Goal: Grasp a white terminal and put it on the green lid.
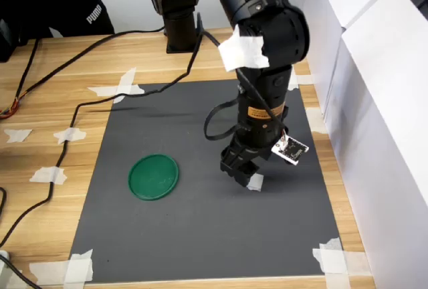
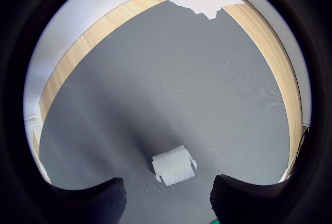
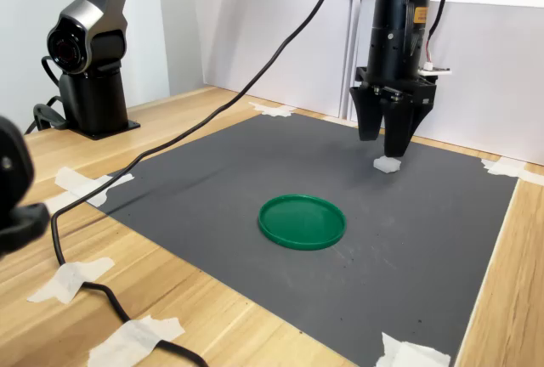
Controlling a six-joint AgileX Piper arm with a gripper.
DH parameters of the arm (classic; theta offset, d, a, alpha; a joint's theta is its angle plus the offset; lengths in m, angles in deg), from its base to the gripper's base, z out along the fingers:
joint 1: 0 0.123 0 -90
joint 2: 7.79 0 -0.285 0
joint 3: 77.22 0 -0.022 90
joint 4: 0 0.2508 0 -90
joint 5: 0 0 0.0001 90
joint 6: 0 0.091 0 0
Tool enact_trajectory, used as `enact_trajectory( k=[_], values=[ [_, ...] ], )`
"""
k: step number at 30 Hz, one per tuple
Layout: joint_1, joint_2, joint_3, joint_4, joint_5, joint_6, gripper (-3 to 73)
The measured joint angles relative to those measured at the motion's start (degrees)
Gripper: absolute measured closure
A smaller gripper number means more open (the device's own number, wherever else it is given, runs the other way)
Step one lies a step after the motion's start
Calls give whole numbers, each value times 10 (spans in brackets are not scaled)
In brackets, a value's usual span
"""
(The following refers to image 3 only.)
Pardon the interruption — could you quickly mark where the small white plastic terminal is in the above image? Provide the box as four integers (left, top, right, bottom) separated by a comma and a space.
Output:
372, 155, 402, 174

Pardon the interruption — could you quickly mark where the round green lid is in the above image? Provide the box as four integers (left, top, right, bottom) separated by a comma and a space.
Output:
258, 194, 348, 252

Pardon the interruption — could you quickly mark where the white tape piece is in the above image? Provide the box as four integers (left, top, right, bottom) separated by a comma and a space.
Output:
43, 166, 135, 216
479, 155, 544, 186
26, 256, 116, 305
86, 314, 186, 367
248, 101, 297, 119
375, 331, 452, 367

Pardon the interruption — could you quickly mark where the dark grey mat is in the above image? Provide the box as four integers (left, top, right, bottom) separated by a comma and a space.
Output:
84, 112, 519, 367

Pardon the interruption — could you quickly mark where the black rounded object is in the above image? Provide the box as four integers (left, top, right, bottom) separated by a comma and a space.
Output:
0, 114, 51, 260

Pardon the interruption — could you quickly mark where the black camera cable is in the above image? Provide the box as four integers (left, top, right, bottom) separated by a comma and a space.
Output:
50, 0, 451, 367

